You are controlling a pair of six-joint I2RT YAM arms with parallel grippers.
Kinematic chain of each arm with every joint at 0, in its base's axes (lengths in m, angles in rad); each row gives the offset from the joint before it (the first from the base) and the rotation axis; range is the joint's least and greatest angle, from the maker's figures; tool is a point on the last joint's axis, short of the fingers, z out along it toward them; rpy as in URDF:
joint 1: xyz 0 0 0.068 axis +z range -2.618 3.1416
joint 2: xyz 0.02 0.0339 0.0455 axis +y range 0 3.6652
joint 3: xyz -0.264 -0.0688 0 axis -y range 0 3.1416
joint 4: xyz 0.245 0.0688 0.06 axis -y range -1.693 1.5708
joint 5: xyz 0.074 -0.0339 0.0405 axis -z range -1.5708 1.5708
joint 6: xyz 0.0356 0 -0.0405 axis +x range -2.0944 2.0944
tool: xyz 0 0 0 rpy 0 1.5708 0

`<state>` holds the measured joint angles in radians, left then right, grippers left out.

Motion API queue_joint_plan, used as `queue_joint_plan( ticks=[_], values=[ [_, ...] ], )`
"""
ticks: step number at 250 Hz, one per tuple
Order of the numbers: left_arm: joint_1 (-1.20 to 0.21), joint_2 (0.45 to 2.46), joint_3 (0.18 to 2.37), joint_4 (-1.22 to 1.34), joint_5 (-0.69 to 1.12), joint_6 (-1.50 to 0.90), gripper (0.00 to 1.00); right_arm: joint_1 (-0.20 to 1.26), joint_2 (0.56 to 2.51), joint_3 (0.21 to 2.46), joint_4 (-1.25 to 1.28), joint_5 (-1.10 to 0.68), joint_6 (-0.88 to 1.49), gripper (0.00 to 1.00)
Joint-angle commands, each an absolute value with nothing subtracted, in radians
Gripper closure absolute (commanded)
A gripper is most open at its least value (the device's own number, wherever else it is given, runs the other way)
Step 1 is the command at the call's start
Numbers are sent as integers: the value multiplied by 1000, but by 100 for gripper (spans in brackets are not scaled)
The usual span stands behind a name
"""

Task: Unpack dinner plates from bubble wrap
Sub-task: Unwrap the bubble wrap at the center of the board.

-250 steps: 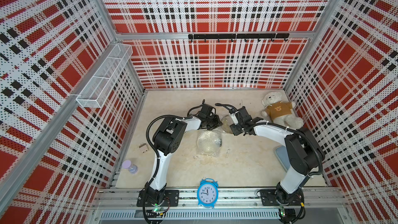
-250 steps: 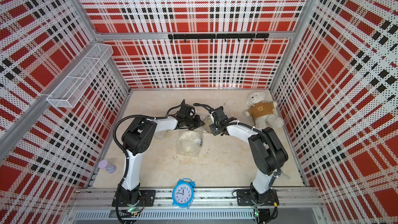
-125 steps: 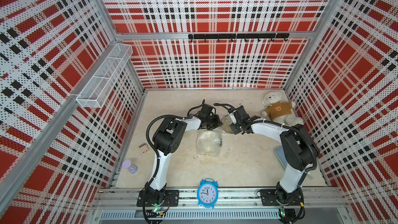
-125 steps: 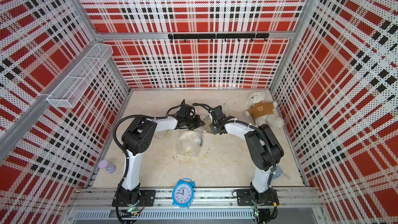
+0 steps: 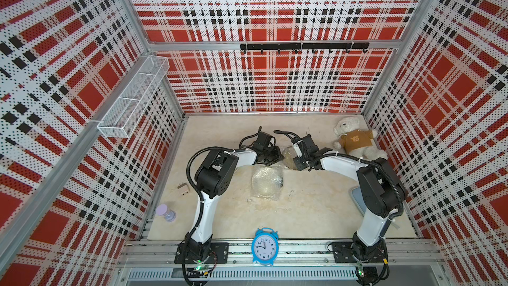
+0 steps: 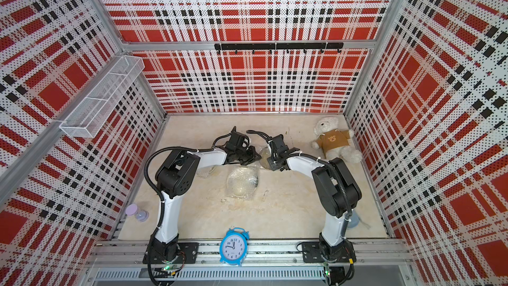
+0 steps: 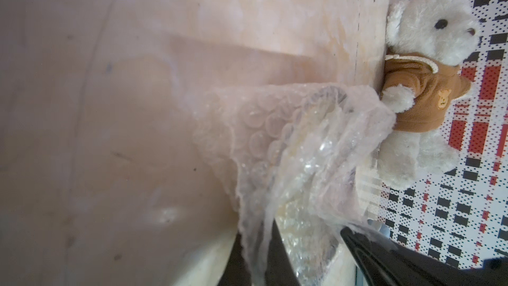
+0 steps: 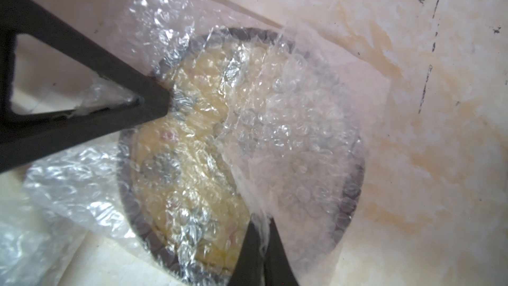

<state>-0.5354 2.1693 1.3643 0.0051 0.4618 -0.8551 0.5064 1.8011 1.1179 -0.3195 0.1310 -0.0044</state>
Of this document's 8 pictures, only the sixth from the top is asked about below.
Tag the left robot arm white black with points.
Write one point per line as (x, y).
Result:
(170, 172)

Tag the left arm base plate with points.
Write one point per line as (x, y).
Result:
(173, 252)

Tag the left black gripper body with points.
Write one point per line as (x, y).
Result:
(241, 153)

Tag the white teddy bear brown shirt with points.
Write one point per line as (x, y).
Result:
(334, 137)

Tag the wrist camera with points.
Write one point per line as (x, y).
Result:
(273, 148)
(239, 139)

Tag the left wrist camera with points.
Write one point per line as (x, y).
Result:
(239, 139)

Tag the grey blue oval dish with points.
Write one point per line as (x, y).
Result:
(354, 220)

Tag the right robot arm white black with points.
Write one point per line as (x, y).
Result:
(337, 191)

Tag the blue alarm clock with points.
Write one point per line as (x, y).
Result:
(234, 247)

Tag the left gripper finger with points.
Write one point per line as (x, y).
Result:
(254, 156)
(245, 160)

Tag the bubble wrapped plate left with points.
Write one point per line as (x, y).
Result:
(206, 172)

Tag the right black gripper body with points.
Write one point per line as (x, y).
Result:
(272, 163)

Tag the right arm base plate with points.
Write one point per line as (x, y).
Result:
(313, 251)

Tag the black hook rail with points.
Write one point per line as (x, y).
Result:
(280, 46)

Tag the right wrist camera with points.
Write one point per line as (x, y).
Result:
(273, 148)

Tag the white wire mesh basket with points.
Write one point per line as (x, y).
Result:
(88, 118)

